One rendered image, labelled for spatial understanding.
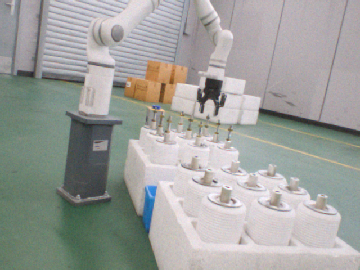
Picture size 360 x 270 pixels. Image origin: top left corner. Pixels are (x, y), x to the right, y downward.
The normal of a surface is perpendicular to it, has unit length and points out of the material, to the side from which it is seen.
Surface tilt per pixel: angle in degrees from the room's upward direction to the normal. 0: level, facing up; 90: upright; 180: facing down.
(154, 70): 90
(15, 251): 0
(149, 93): 90
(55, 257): 0
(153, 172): 90
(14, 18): 90
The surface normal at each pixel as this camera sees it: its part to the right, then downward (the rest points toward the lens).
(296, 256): 0.23, 0.20
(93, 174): 0.69, 0.24
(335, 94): -0.70, 0.00
